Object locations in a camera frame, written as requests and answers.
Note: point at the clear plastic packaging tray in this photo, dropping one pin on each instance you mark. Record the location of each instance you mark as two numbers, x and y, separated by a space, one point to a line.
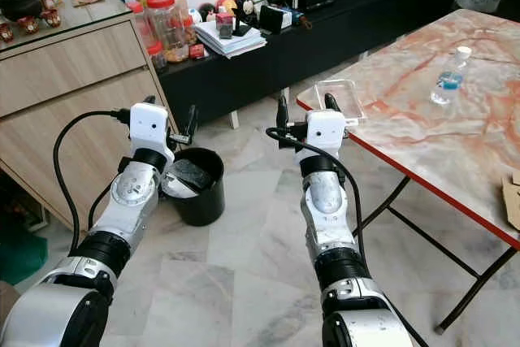
347 101

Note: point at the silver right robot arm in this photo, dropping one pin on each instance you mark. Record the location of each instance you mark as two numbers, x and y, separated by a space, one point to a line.
325 201

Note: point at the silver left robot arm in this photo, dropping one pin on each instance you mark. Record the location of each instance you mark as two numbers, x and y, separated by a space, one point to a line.
134 193

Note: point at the grey crumpled trash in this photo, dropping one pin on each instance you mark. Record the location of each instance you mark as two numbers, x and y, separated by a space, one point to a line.
191 176

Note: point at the black rubbish bin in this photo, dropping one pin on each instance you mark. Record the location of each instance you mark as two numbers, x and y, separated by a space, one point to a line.
203 202

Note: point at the black TV console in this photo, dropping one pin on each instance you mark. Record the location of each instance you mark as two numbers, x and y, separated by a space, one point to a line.
333 38

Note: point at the large red lid plastic jar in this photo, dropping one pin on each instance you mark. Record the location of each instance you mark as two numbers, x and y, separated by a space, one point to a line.
169 30

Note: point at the light wooden cabinet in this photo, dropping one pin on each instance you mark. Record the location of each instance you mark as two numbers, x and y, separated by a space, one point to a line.
65 95

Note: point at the white paper stack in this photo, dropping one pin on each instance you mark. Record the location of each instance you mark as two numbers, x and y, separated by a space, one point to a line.
227 41

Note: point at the white blue small box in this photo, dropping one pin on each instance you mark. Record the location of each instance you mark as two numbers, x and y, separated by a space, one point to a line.
291 15

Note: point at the small black box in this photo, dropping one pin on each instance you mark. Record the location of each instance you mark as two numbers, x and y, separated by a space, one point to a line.
272 18

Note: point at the small dark bottle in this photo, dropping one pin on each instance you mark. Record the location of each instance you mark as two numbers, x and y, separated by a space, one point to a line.
224 23

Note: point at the marble top folding table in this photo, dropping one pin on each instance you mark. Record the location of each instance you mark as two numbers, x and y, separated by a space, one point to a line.
439 152

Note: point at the clear water bottle blue label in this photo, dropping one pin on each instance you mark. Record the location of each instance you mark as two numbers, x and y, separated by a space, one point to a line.
448 83

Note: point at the small round head figurine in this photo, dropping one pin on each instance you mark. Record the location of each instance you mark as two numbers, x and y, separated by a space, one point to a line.
244 4

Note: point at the small red teacup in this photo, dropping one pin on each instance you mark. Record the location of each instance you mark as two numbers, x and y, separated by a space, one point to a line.
6 32
54 17

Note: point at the black teapot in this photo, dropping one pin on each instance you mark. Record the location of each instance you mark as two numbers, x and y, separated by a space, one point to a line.
23 4

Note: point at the green bag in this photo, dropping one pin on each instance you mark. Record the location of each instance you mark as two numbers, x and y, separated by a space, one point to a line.
23 258

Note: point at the flat brown cardboard box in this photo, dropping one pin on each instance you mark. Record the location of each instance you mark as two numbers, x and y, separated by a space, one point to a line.
512 201

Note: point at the brown cushion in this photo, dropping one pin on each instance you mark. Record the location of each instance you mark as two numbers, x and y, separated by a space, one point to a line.
6 298

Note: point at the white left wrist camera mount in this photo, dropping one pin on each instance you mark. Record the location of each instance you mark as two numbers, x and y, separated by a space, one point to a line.
151 126

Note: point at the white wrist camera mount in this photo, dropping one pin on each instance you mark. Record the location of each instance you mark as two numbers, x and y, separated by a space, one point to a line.
151 126
327 132

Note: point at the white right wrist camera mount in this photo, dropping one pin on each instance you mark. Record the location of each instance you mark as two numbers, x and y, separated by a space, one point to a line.
327 132

